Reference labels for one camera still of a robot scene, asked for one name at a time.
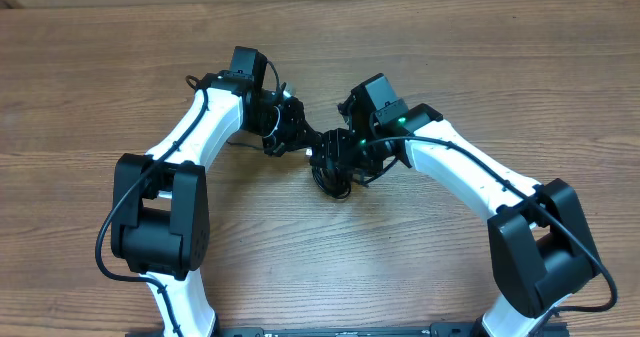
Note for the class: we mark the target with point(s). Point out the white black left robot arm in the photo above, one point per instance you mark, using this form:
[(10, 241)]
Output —
[(157, 232)]

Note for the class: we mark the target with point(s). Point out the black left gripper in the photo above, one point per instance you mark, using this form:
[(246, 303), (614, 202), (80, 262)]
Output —
[(295, 136)]

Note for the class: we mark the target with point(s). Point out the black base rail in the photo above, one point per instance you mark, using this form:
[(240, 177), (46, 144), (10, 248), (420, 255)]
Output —
[(441, 329)]

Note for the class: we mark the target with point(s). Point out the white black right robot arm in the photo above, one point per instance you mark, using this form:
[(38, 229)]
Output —
[(542, 249)]

